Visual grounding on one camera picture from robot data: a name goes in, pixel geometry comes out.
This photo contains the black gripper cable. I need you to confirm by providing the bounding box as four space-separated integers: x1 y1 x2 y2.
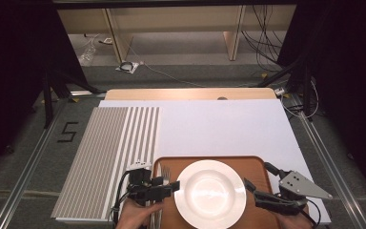
304 198 322 228
112 171 132 228

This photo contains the striped grey placemat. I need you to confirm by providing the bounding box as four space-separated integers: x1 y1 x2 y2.
51 106 161 222

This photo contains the light wooden table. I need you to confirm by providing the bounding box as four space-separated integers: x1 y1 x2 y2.
104 88 279 101

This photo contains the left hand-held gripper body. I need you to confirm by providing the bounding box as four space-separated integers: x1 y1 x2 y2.
127 160 161 207

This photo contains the person's right hand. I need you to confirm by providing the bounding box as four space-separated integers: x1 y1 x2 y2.
277 209 314 229

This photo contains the bagged black cable coil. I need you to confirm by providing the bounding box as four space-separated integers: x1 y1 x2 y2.
115 60 140 74

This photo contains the metal floor rail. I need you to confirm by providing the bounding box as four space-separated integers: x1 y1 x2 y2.
0 98 68 229
290 94 366 229

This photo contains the beige desk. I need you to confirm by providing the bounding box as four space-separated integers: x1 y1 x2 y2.
56 4 297 64

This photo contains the brown wooden tray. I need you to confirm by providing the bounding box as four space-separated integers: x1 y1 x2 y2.
147 156 282 229

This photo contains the white floor cable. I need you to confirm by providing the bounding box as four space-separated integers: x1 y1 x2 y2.
128 46 260 89

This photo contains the white cable loop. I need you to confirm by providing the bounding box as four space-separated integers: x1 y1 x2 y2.
280 79 320 120

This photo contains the white plate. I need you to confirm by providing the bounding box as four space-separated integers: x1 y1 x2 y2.
173 159 248 229

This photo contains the black cable bundle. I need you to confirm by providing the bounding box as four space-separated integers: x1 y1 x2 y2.
241 4 287 73

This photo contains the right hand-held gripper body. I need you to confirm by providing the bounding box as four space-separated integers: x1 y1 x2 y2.
254 170 334 216

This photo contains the black metal stand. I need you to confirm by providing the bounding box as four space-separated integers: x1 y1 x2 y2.
256 60 315 119
42 68 108 129

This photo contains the silver fork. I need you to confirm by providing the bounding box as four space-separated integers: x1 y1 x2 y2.
156 165 172 229

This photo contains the dark curtain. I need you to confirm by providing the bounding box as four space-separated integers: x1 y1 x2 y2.
0 0 89 179
277 0 366 204

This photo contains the white board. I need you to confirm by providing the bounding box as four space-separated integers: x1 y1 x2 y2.
98 99 332 225

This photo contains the person's left hand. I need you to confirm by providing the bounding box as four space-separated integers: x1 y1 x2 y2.
115 198 165 229

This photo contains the clear plastic bag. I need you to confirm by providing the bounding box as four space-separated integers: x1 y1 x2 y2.
77 34 98 66

